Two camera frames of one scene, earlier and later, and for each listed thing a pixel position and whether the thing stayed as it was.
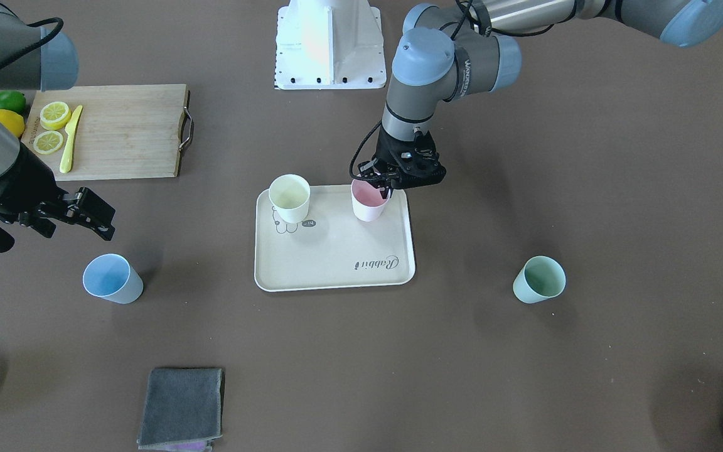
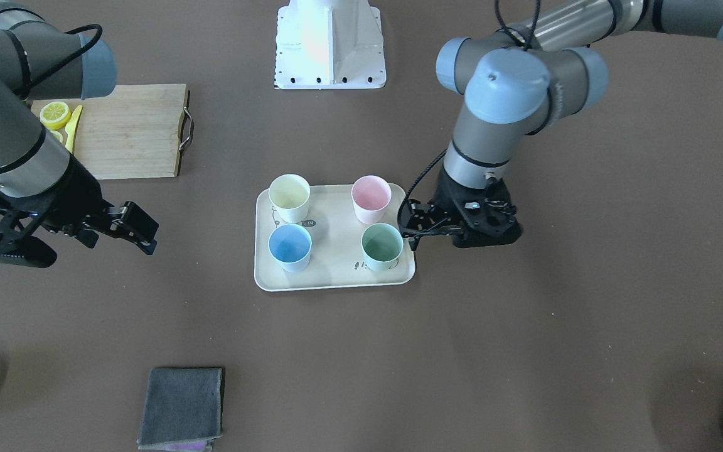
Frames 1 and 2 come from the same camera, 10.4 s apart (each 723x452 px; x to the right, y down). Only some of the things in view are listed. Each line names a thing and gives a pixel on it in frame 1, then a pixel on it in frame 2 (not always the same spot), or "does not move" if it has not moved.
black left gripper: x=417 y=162 → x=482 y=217
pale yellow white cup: x=290 y=194 does not move
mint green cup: x=540 y=279 → x=382 y=244
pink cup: x=368 y=203 does not move
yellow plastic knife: x=71 y=127 does not move
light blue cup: x=110 y=277 → x=290 y=245
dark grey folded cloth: x=184 y=409 does not move
